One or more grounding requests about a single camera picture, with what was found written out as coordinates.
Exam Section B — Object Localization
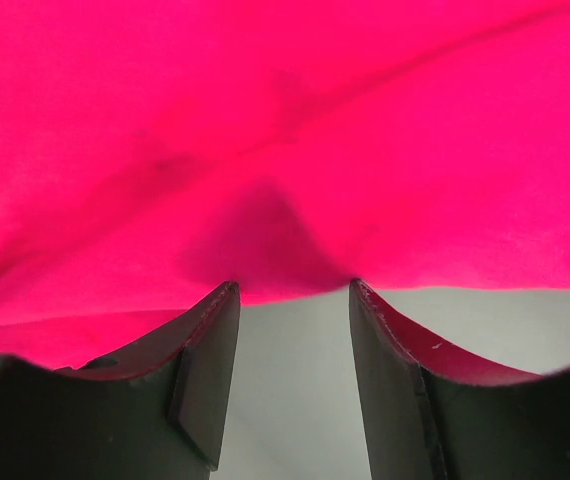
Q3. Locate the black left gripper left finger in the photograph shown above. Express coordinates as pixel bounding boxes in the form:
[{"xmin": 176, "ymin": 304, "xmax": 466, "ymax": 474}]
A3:
[{"xmin": 0, "ymin": 282, "xmax": 240, "ymax": 479}]

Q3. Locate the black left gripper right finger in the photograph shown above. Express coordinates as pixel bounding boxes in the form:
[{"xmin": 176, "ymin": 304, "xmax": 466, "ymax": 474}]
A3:
[{"xmin": 349, "ymin": 280, "xmax": 570, "ymax": 479}]

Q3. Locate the pink t shirt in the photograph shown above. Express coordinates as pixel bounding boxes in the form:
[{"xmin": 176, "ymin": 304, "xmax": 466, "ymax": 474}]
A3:
[{"xmin": 0, "ymin": 1, "xmax": 570, "ymax": 369}]

